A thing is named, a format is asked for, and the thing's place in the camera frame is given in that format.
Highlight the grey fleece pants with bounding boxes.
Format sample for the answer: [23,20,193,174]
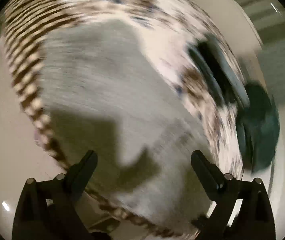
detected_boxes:
[40,21,210,233]

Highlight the dark green folded blanket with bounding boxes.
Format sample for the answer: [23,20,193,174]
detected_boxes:
[236,82,280,173]

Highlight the folded blue jeans stack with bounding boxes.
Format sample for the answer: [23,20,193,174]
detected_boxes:
[187,35,250,107]

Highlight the floral bed blanket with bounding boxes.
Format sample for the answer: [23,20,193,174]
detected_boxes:
[0,0,253,239]

